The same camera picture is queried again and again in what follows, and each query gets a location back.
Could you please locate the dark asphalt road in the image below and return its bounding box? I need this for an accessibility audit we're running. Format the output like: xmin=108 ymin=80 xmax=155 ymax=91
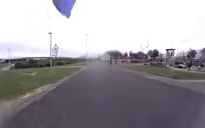
xmin=3 ymin=61 xmax=205 ymax=128

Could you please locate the small bare tree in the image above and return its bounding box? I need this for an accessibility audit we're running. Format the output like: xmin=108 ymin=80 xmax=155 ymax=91
xmin=51 ymin=43 xmax=60 ymax=64

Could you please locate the grass strip beside pavement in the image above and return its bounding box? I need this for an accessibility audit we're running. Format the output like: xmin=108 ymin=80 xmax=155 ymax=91
xmin=117 ymin=63 xmax=205 ymax=81

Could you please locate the blue flag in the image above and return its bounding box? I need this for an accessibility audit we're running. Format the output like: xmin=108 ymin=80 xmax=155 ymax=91
xmin=52 ymin=0 xmax=77 ymax=19

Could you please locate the pale concrete kerb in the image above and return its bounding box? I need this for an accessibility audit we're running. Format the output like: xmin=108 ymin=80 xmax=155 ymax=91
xmin=0 ymin=65 xmax=88 ymax=128

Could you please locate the tower-like structure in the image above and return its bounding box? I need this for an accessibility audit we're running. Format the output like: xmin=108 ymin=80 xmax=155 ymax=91
xmin=165 ymin=48 xmax=177 ymax=66

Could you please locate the row of dark bushes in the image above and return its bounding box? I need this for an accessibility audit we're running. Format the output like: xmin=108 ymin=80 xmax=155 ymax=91
xmin=0 ymin=58 xmax=86 ymax=72

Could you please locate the pale grey side pavement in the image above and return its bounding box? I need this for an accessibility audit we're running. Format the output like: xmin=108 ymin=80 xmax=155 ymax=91
xmin=119 ymin=65 xmax=205 ymax=98

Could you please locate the grass verge with bushes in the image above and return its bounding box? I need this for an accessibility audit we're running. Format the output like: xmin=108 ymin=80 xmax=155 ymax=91
xmin=0 ymin=63 xmax=87 ymax=108

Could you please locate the row of trees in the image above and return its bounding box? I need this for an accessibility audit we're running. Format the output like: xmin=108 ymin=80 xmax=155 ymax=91
xmin=121 ymin=46 xmax=205 ymax=72

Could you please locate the pale lamp post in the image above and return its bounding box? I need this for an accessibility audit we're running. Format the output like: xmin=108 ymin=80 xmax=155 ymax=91
xmin=48 ymin=31 xmax=54 ymax=68

